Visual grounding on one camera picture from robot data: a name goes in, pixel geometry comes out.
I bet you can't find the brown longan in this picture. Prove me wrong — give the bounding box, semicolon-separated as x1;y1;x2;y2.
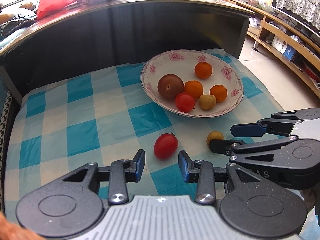
199;94;217;111
206;131;225;145

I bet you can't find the red cherry tomato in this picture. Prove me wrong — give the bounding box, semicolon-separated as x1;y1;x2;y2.
175;92;195;113
153;133;178;160

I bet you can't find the orange mandarin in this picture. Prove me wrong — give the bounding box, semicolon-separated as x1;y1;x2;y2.
194;62;213;79
210;85;228;102
184;80;203;100

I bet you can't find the large dark red plum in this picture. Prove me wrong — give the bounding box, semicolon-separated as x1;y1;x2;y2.
157;74;184;101

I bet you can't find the blue white checkered tablecloth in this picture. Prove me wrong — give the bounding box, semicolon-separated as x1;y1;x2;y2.
3;47;320;240

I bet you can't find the wooden tv cabinet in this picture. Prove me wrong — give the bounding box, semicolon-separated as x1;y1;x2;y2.
222;0;319;96

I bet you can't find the white floral porcelain bowl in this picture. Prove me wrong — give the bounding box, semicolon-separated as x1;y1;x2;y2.
140;49;244;118

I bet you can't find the dark coffee table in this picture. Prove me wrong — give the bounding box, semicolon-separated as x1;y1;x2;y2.
1;0;253;97

